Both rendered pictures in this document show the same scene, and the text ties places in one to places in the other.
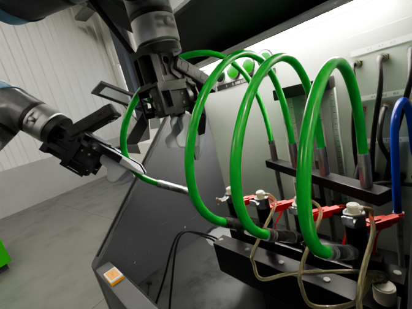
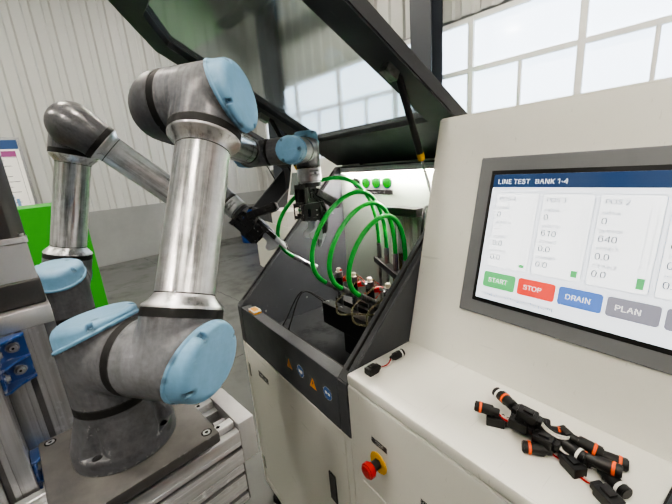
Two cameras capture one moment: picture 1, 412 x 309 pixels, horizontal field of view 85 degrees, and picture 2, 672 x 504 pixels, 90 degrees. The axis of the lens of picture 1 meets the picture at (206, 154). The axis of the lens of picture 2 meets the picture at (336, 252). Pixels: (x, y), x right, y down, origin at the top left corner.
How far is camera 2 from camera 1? 0.69 m
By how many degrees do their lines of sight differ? 5
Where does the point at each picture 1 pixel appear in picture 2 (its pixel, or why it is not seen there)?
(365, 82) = not seen: hidden behind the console
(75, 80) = not seen: hidden behind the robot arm
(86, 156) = (256, 232)
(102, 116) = (268, 209)
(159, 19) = (311, 172)
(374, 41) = not seen: hidden behind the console
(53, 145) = (237, 221)
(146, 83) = (299, 201)
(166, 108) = (307, 217)
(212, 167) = (339, 254)
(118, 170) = (272, 243)
